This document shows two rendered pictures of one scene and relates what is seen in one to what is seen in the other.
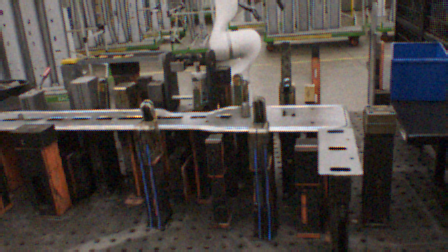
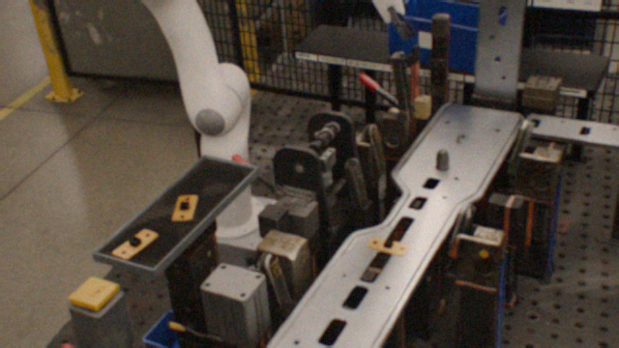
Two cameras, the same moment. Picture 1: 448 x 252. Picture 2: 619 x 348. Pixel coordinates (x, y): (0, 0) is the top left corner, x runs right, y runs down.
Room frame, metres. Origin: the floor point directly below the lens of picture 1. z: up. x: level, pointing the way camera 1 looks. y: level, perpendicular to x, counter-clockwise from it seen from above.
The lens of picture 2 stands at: (1.16, 1.57, 2.02)
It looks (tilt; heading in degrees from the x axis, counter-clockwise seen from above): 32 degrees down; 286
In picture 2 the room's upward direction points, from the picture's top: 5 degrees counter-clockwise
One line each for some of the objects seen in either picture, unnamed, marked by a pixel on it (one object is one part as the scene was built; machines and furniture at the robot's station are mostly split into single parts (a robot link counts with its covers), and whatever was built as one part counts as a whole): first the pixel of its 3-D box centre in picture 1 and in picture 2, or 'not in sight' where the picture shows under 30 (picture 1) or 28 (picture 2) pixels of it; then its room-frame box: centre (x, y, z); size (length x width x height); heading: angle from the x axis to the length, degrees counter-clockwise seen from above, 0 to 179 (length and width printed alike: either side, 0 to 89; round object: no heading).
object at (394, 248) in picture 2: not in sight; (388, 245); (1.37, 0.25, 1.01); 0.08 x 0.04 x 0.01; 165
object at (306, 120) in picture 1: (144, 119); (388, 254); (1.36, 0.27, 1.00); 1.38 x 0.22 x 0.02; 76
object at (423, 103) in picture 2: (310, 134); (421, 158); (1.36, -0.31, 0.88); 0.04 x 0.04 x 0.36; 76
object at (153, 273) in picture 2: (123, 57); (182, 210); (1.75, 0.39, 1.16); 0.37 x 0.14 x 0.02; 76
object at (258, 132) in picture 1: (261, 180); (534, 214); (1.07, -0.10, 0.87); 0.12 x 0.09 x 0.35; 166
